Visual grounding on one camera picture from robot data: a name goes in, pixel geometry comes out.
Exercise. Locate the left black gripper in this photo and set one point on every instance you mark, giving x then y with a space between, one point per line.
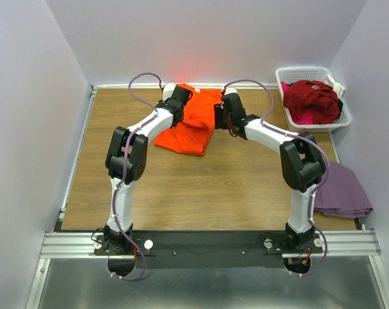
165 102

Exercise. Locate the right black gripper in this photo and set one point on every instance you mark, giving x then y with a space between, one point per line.
218 111

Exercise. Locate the orange t shirt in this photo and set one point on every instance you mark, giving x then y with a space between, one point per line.
192 135

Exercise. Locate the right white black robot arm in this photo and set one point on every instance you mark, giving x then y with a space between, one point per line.
303 168

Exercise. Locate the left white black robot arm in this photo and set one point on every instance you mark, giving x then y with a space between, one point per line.
127 157

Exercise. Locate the pink garment in basket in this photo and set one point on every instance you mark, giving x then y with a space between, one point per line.
306 118

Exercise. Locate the dark red shirt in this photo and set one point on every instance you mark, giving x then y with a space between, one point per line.
315 96

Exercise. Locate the white garment in basket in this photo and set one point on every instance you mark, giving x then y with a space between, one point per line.
338 88

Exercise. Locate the folded purple t shirt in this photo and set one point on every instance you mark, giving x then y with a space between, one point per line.
342 195

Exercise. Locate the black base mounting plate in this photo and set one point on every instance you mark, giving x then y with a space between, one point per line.
161 249

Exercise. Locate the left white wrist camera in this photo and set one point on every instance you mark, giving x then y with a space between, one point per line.
168 91

